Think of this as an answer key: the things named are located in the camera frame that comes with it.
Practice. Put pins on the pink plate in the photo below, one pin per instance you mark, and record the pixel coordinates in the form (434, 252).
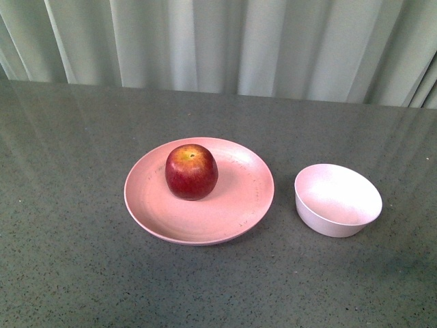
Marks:
(240, 199)

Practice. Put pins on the red apple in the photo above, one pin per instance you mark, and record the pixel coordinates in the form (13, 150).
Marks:
(191, 172)

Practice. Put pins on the pale pink bowl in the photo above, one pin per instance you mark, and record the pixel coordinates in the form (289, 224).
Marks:
(335, 201)

